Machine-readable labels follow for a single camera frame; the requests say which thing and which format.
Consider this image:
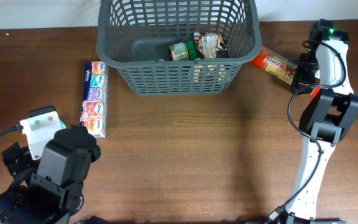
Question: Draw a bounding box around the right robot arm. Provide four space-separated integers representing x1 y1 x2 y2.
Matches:
268 19 358 223

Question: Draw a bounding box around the grey plastic basket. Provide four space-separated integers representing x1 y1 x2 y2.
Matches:
96 0 262 96

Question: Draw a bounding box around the green lid glass jar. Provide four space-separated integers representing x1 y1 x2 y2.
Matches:
169 40 197 61

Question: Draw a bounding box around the orange spaghetti packet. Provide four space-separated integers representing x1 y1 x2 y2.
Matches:
250 46 319 87

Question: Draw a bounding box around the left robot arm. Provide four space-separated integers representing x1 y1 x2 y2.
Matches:
0 126 101 223

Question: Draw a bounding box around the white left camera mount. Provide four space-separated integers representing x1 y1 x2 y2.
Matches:
19 111 62 161

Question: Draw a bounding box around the beige snack bag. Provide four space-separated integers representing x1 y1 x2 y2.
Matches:
193 32 228 82

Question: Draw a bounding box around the crumpled mint green packet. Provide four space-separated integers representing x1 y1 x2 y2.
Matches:
59 120 67 129

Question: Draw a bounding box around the colourful tissue pack box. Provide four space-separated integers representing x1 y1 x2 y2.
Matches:
80 61 109 138

